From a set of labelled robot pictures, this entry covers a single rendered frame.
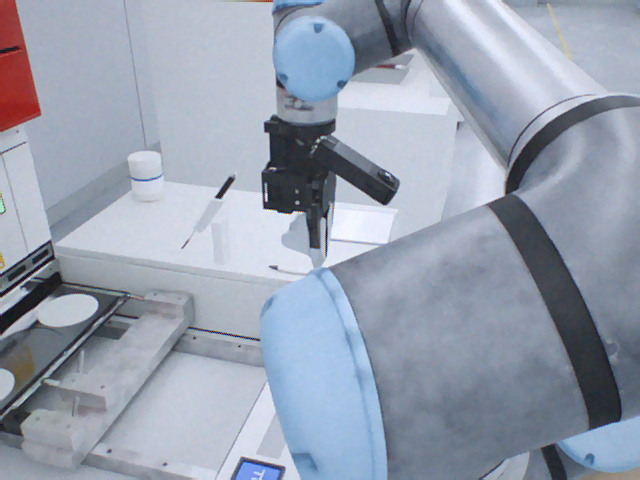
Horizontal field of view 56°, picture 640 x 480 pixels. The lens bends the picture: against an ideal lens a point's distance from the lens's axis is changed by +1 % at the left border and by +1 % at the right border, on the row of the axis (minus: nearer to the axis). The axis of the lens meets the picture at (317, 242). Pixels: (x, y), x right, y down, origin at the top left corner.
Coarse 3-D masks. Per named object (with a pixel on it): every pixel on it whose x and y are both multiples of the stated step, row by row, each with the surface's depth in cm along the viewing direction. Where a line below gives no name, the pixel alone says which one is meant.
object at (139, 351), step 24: (144, 312) 111; (192, 312) 112; (144, 336) 104; (168, 336) 104; (120, 360) 99; (144, 360) 99; (120, 384) 94; (72, 408) 89; (96, 408) 89; (120, 408) 92; (96, 432) 86; (48, 456) 83; (72, 456) 82
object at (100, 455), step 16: (0, 432) 89; (16, 432) 89; (96, 448) 86; (112, 448) 86; (96, 464) 86; (112, 464) 85; (128, 464) 84; (144, 464) 84; (160, 464) 84; (176, 464) 84
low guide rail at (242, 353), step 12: (108, 324) 112; (120, 324) 112; (108, 336) 113; (120, 336) 112; (192, 336) 109; (180, 348) 109; (192, 348) 109; (204, 348) 108; (216, 348) 107; (228, 348) 106; (240, 348) 106; (252, 348) 106; (228, 360) 108; (240, 360) 107; (252, 360) 106
